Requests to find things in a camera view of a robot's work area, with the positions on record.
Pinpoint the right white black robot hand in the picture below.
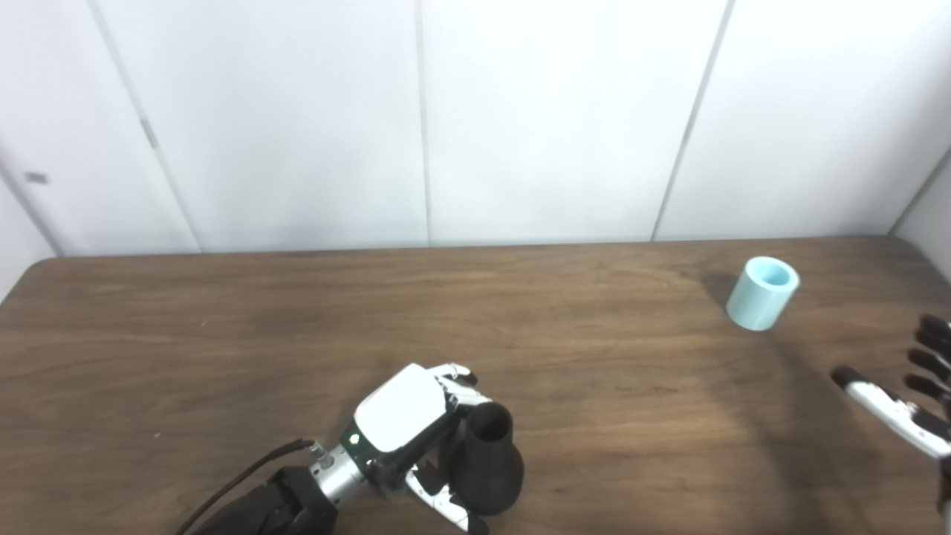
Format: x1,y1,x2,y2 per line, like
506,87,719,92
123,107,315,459
831,314,951,513

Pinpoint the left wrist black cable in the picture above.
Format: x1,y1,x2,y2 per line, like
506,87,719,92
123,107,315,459
175,438,328,535

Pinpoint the light-blue short hose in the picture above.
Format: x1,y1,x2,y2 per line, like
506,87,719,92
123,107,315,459
726,256,801,332

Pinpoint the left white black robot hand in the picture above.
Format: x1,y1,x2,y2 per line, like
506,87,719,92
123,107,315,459
340,363,493,535

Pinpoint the black flared nozzle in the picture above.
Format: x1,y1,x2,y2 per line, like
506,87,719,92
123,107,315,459
438,401,525,517

